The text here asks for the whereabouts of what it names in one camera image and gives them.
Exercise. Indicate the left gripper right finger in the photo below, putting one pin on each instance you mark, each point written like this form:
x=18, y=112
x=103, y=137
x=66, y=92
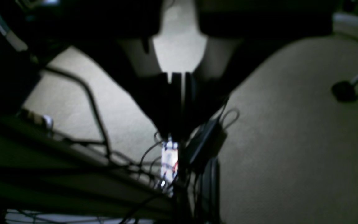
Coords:
x=241, y=35

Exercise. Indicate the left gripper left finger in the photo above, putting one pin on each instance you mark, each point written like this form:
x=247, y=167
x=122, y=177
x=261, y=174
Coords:
x=117, y=35

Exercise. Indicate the black power adapter brick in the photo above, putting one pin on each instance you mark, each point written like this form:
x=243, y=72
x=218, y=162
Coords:
x=205, y=145

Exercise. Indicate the office chair base leg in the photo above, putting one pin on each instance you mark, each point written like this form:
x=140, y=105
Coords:
x=345, y=91

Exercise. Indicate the white power strip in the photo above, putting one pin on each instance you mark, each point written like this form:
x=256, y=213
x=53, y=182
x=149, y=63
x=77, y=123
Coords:
x=169, y=165

